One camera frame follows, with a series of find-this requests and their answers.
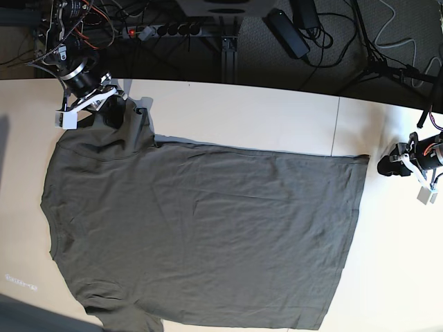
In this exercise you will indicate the small black power adapter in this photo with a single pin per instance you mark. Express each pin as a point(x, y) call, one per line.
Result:
point(305, 15)

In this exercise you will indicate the aluminium table leg profile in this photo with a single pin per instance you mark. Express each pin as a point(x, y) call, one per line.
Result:
point(229, 62)

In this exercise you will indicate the white power strip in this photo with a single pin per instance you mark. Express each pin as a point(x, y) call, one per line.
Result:
point(146, 32)

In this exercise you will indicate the olive green T-shirt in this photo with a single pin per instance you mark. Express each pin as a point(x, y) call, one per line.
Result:
point(145, 231)

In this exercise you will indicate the black power adapter brick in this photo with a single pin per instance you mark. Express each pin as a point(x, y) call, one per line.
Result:
point(288, 36)

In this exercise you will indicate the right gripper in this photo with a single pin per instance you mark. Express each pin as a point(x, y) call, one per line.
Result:
point(112, 110)

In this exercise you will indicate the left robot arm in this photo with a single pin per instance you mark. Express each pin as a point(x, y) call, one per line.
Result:
point(425, 154)

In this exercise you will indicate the black tripod stand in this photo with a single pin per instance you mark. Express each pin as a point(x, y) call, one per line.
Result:
point(377, 66)

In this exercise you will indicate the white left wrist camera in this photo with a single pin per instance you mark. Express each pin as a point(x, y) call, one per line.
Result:
point(427, 195)

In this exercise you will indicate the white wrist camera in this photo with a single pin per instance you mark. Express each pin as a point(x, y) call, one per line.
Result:
point(67, 120)
point(427, 195)

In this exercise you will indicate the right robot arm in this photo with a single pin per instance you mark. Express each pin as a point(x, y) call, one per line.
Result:
point(77, 32)

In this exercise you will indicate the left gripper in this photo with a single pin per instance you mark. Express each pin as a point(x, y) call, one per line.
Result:
point(403, 159)

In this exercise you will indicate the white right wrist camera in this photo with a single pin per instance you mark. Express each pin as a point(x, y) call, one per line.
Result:
point(67, 120)

